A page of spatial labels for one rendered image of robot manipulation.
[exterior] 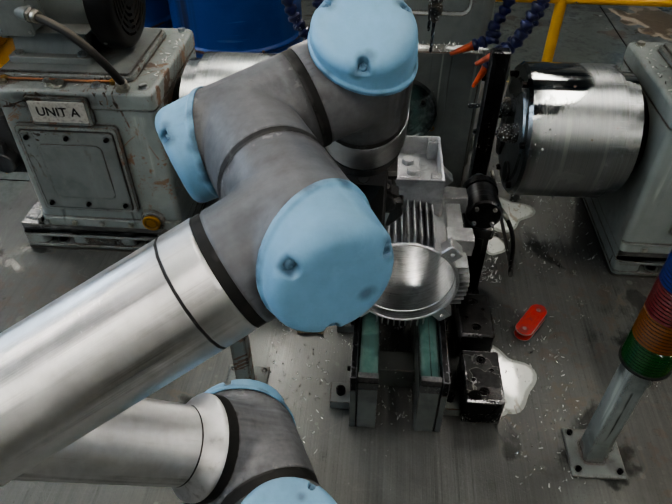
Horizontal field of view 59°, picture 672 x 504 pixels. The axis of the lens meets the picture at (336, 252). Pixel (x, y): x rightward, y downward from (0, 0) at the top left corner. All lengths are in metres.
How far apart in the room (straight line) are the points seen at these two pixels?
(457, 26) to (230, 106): 0.99
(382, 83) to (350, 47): 0.03
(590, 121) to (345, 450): 0.68
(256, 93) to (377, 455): 0.66
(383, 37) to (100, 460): 0.44
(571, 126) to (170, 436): 0.82
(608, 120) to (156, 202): 0.84
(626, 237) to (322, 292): 1.00
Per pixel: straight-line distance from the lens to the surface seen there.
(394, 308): 0.94
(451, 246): 0.83
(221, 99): 0.42
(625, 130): 1.15
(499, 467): 0.97
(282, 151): 0.34
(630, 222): 1.25
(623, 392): 0.87
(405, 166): 0.91
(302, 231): 0.29
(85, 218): 1.30
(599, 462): 1.02
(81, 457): 0.61
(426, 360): 0.91
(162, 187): 1.19
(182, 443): 0.65
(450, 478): 0.95
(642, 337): 0.80
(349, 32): 0.42
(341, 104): 0.43
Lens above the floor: 1.63
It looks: 42 degrees down
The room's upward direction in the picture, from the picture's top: straight up
